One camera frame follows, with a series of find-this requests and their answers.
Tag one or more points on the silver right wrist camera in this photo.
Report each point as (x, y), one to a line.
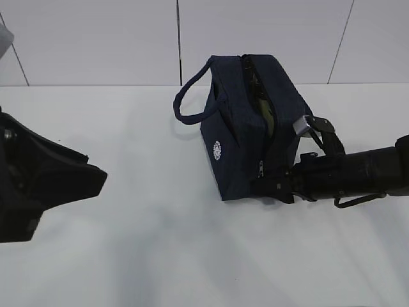
(308, 126)

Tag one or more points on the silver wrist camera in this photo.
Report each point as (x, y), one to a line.
(308, 126)
(6, 39)

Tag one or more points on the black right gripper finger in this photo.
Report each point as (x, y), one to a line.
(278, 188)

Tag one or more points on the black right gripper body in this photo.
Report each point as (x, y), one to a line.
(317, 177)

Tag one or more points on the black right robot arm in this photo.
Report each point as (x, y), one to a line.
(349, 179)

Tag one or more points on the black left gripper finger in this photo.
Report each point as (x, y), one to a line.
(60, 183)
(46, 157)

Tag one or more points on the green lidded glass container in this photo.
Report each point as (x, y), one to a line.
(263, 104)

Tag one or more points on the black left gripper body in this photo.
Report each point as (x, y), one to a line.
(19, 215)

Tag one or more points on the navy blue lunch bag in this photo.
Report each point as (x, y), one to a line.
(232, 128)

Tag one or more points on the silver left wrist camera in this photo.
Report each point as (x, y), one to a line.
(6, 39)

